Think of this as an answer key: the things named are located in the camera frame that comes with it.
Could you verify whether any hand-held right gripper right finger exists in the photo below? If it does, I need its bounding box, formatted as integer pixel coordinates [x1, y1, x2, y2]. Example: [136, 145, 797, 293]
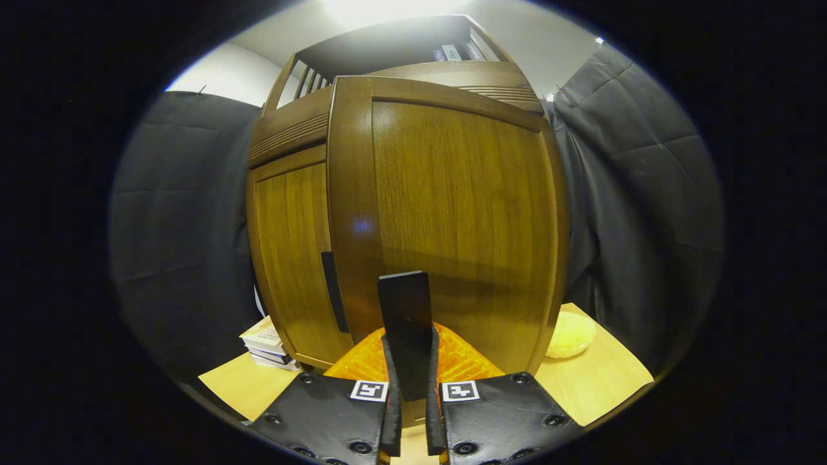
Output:
[423, 323, 582, 465]

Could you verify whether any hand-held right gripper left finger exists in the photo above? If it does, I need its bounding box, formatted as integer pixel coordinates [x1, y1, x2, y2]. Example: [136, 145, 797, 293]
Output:
[249, 326, 403, 465]

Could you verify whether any black door handle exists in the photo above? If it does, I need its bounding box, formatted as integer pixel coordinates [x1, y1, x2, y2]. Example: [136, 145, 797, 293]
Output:
[321, 251, 350, 334]
[378, 271, 434, 402]

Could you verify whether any wooden cabinet door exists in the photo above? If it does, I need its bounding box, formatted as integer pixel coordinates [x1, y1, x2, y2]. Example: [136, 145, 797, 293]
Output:
[326, 76, 571, 427]
[249, 145, 355, 370]

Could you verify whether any wooden double-door shoe cabinet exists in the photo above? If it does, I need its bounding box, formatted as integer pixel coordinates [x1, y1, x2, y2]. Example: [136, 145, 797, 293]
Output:
[246, 14, 547, 372]

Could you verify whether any white cover book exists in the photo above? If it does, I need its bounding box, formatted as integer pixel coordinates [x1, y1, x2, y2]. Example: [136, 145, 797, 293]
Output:
[251, 354, 301, 371]

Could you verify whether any dark cover book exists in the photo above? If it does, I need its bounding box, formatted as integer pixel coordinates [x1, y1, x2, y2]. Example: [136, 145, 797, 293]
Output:
[246, 346, 295, 364]

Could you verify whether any beige cover book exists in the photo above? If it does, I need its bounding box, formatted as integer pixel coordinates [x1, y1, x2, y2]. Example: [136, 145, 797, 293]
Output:
[240, 316, 285, 353]

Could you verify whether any yellow plush ball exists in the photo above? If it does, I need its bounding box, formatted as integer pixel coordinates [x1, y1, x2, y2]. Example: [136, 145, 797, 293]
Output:
[546, 311, 597, 359]

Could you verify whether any wooden drawer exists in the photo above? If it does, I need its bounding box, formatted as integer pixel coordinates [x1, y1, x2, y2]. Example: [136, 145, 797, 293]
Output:
[249, 61, 545, 170]

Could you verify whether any black backdrop cloth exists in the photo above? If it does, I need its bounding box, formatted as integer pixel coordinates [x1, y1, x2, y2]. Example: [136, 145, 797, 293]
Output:
[109, 42, 724, 382]

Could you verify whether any ceiling light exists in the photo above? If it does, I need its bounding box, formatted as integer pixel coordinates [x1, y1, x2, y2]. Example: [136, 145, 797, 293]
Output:
[323, 0, 472, 26]

